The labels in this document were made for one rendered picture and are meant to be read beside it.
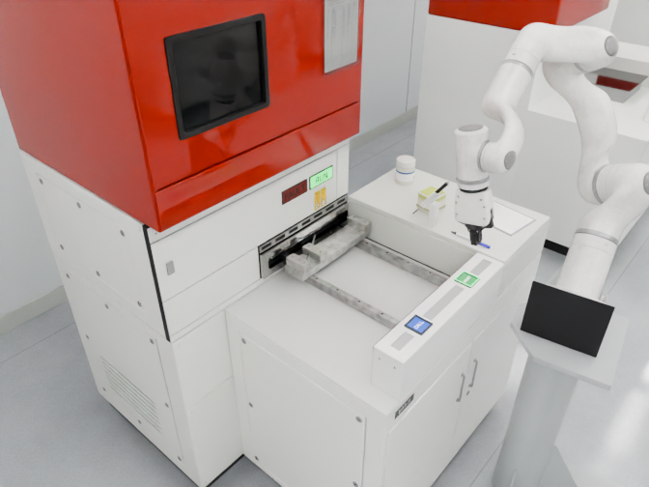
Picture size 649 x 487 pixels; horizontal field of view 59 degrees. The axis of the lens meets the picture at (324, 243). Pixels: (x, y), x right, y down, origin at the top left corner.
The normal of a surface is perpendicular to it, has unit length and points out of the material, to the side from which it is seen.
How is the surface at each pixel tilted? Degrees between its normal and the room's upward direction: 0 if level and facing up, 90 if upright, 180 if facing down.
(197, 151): 90
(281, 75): 90
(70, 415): 0
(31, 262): 90
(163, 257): 90
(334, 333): 0
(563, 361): 0
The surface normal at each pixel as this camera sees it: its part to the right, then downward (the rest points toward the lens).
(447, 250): -0.65, 0.43
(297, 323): 0.00, -0.82
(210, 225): 0.76, 0.37
